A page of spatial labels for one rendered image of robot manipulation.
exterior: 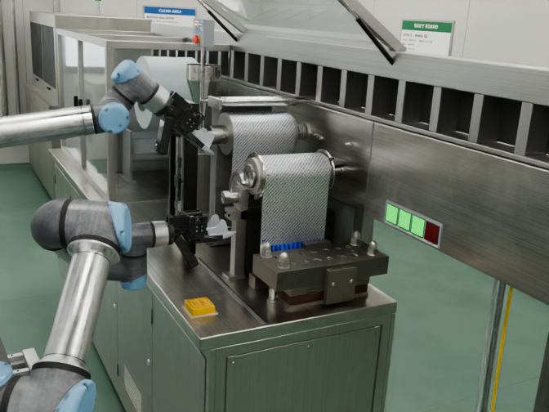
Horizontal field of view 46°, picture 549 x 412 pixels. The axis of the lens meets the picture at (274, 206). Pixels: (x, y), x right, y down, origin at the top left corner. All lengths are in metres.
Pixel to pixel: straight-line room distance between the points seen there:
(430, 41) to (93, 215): 4.20
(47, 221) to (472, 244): 1.04
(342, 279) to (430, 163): 0.44
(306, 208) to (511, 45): 2.98
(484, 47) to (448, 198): 3.26
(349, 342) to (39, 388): 1.01
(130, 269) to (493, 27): 3.63
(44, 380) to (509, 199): 1.10
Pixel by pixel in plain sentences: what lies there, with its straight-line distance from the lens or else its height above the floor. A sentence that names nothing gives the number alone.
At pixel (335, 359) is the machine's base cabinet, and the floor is 0.74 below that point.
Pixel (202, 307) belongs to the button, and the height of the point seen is 0.92.
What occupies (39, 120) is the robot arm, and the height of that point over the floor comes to 1.46.
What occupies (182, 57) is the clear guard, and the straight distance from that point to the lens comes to 2.90.
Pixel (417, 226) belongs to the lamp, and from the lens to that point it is 1.87.
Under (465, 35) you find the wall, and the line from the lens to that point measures 5.12.
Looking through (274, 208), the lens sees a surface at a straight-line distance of 2.01.
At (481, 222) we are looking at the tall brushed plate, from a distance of 1.69.
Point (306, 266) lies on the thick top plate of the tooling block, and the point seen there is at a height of 1.03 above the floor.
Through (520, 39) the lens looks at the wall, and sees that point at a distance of 4.75.
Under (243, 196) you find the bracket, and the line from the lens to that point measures 2.03.
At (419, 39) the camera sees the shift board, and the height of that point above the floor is 1.62.
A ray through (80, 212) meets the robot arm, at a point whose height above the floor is 1.29.
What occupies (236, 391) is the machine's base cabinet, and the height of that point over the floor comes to 0.71.
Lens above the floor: 1.73
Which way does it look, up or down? 16 degrees down
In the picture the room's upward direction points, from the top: 3 degrees clockwise
